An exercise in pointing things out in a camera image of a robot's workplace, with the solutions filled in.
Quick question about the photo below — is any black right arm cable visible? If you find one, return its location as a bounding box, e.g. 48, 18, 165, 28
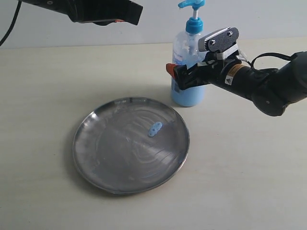
237, 49, 295, 70

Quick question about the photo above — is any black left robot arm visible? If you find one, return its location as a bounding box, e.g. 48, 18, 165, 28
24, 0, 143, 26

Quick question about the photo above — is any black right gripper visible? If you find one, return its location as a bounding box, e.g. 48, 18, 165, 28
165, 52, 240, 90

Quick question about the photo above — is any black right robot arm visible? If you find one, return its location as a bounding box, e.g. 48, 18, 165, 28
165, 51, 307, 116

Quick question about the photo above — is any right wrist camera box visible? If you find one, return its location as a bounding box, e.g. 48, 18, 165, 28
198, 27, 239, 60

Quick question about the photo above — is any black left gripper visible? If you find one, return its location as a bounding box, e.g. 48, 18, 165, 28
66, 0, 143, 26

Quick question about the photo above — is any round steel plate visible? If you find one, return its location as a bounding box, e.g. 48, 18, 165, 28
72, 97, 190, 196

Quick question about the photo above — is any blue soap blob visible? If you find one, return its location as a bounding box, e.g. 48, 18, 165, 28
147, 122, 163, 138

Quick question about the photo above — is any blue pump lotion bottle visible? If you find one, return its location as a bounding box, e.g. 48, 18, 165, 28
170, 0, 208, 108

